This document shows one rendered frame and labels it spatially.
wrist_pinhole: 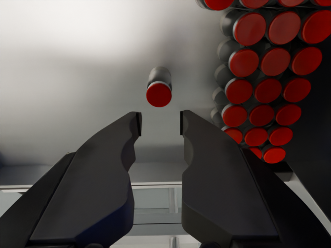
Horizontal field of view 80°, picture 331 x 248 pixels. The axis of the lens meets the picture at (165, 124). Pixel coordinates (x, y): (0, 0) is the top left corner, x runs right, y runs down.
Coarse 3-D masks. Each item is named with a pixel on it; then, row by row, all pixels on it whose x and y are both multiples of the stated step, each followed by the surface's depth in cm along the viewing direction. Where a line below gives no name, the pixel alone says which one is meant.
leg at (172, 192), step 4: (168, 188) 124; (172, 188) 121; (168, 192) 121; (172, 192) 119; (176, 192) 121; (168, 196) 119; (172, 196) 116; (176, 196) 118; (172, 200) 114; (176, 200) 115; (172, 204) 112; (176, 204) 113; (172, 208) 110; (176, 208) 111; (172, 212) 108; (176, 212) 109; (172, 240) 96; (176, 240) 96; (172, 244) 94; (176, 244) 94
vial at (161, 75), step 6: (150, 72) 19; (156, 72) 18; (162, 72) 18; (168, 72) 19; (150, 78) 17; (156, 78) 16; (162, 78) 16; (168, 78) 17; (150, 84) 16; (168, 84) 17
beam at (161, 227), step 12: (144, 216) 105; (156, 216) 105; (168, 216) 104; (180, 216) 104; (132, 228) 100; (144, 228) 99; (156, 228) 99; (168, 228) 99; (180, 228) 99; (120, 240) 98; (132, 240) 98; (144, 240) 98; (156, 240) 98; (168, 240) 98; (180, 240) 98; (192, 240) 98
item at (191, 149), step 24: (192, 120) 11; (192, 144) 9; (216, 144) 9; (192, 168) 8; (216, 168) 8; (240, 168) 8; (192, 192) 7; (216, 192) 7; (240, 192) 7; (192, 216) 6; (216, 216) 6; (240, 216) 6; (264, 216) 6; (216, 240) 6
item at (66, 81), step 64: (0, 0) 16; (64, 0) 16; (128, 0) 16; (192, 0) 16; (0, 64) 19; (64, 64) 19; (128, 64) 19; (192, 64) 19; (0, 128) 23; (64, 128) 23
